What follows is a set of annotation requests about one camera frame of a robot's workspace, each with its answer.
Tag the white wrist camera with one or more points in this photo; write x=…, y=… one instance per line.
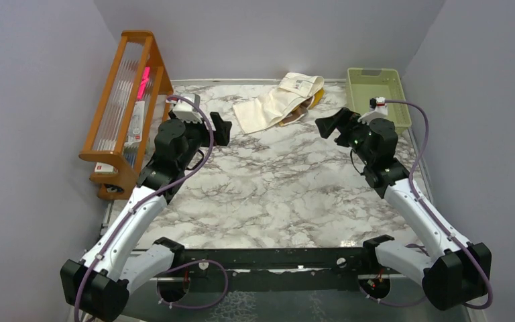
x=377, y=109
x=185, y=111

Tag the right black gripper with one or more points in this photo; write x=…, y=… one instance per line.
x=343, y=117

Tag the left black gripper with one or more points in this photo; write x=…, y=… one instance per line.
x=221, y=135

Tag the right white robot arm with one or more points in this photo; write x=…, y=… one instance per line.
x=453, y=271

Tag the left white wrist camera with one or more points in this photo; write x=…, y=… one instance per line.
x=185, y=111

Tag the white cream towel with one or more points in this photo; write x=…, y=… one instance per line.
x=269, y=108

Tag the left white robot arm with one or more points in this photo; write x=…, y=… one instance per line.
x=100, y=283

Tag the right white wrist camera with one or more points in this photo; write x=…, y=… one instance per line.
x=377, y=109

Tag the wooden shelf rack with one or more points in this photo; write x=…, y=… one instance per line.
x=105, y=140

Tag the yellow brown towel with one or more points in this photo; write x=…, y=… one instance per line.
x=301, y=110

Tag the small white red box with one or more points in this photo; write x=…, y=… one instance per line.
x=103, y=168

